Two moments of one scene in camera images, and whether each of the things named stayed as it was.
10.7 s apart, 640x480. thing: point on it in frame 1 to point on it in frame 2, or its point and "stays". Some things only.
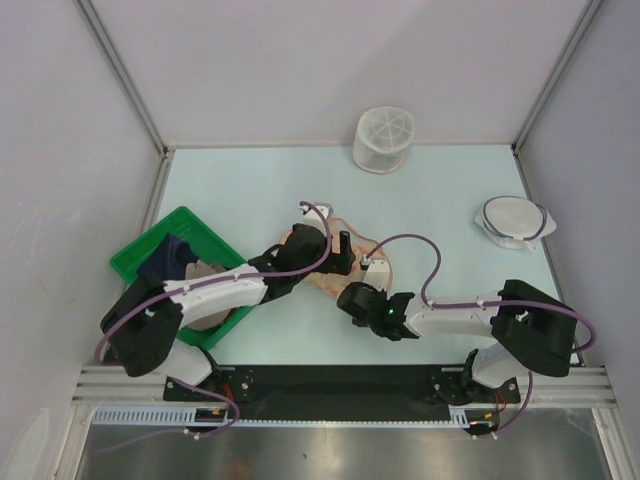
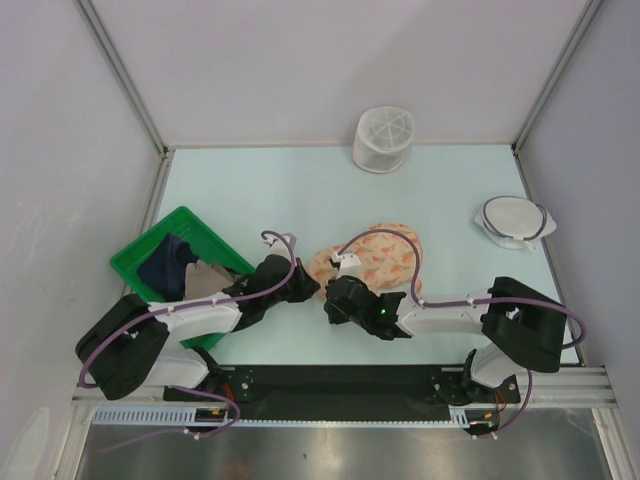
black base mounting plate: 336,392 stays
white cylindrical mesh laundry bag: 380,139 stays
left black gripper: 339,263 to 306,285
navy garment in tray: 169,259 stays
